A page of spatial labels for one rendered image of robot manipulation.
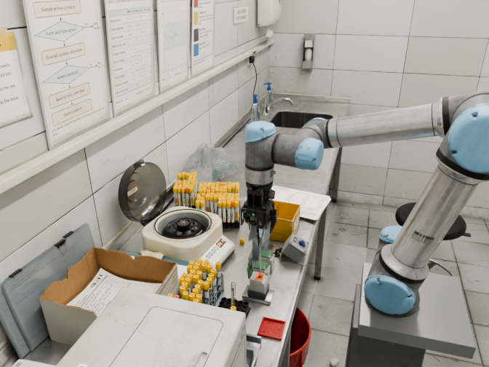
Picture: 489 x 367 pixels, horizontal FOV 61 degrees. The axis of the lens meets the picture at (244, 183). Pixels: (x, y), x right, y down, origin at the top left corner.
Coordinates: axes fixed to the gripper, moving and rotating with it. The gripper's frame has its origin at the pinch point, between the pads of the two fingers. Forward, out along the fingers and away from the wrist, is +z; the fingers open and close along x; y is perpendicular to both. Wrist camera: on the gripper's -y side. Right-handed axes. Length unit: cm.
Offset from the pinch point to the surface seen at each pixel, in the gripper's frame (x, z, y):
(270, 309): 4.6, 20.6, 4.4
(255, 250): -6.3, 16.2, -17.1
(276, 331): 8.5, 20.4, 12.3
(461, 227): 75, 43, -105
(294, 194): -3, 19, -68
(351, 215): 19, 108, -217
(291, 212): 0.3, 14.9, -44.0
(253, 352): 6.1, 14.1, 26.6
